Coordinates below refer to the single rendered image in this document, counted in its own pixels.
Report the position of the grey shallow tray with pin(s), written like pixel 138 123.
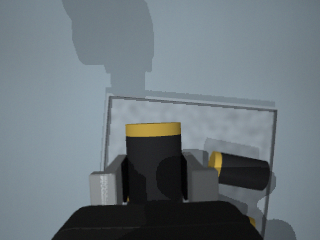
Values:
pixel 206 126

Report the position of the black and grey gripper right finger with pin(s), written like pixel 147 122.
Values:
pixel 197 182

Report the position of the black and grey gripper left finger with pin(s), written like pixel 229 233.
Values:
pixel 111 186

